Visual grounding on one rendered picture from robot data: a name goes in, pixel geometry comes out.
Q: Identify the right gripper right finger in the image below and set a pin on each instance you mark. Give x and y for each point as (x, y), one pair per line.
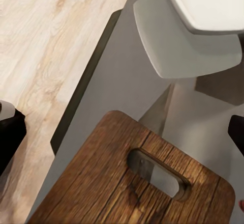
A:
(236, 131)

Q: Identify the bowl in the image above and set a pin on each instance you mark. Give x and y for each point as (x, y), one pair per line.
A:
(211, 17)

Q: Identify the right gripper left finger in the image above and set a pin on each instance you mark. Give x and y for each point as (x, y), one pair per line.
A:
(12, 133)

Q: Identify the dishwasher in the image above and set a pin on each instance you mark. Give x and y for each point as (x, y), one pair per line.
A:
(69, 113)

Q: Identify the cutting board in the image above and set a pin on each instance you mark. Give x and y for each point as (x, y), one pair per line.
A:
(98, 187)

